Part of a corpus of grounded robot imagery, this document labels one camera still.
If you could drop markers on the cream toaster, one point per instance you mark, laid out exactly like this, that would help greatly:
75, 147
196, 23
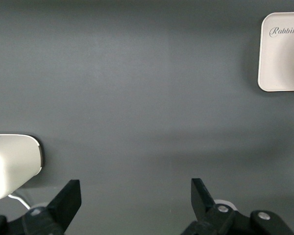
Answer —
14, 161

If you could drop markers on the cream rectangular rabbit tray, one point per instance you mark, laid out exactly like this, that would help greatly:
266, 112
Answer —
276, 63

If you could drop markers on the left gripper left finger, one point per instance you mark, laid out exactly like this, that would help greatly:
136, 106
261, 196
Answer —
63, 205

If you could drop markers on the dark grey table mat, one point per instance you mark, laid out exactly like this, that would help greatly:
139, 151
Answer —
137, 98

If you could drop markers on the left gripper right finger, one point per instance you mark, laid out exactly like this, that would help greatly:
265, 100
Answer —
203, 208

